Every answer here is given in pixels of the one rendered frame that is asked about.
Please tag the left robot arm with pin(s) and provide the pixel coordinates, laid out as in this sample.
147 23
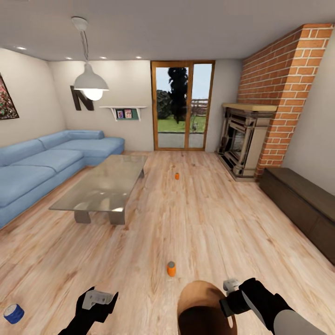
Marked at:
92 306

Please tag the shelf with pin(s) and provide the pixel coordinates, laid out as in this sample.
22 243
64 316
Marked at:
135 111

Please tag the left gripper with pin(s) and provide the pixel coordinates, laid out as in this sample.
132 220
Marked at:
98 312

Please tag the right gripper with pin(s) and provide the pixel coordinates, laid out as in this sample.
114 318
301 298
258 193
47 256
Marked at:
229 305

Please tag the wood fireplace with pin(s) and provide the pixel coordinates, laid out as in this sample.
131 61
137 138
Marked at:
241 142

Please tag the decorative sign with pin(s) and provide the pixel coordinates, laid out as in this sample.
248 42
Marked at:
77 94

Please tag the trash can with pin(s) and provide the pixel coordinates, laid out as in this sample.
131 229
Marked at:
199 311

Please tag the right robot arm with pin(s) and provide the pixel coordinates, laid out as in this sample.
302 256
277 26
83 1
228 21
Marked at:
272 310

